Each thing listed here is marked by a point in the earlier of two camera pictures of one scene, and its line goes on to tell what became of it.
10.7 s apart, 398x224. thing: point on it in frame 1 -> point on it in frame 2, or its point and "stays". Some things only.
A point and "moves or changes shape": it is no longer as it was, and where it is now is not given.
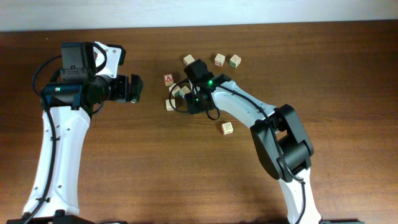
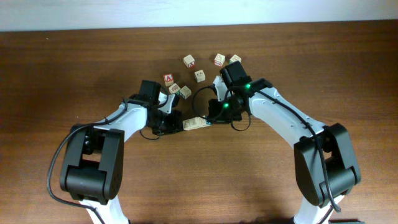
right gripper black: x=189 y=101 -> x=214 y=112
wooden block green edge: x=175 y=90 stays
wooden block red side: x=188 y=60 stays
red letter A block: x=168 y=79 stays
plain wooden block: x=168 y=106 moves or changes shape
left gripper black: x=122 y=94 -> x=175 y=123
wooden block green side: x=235 y=61 stays
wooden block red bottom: x=219 y=60 stays
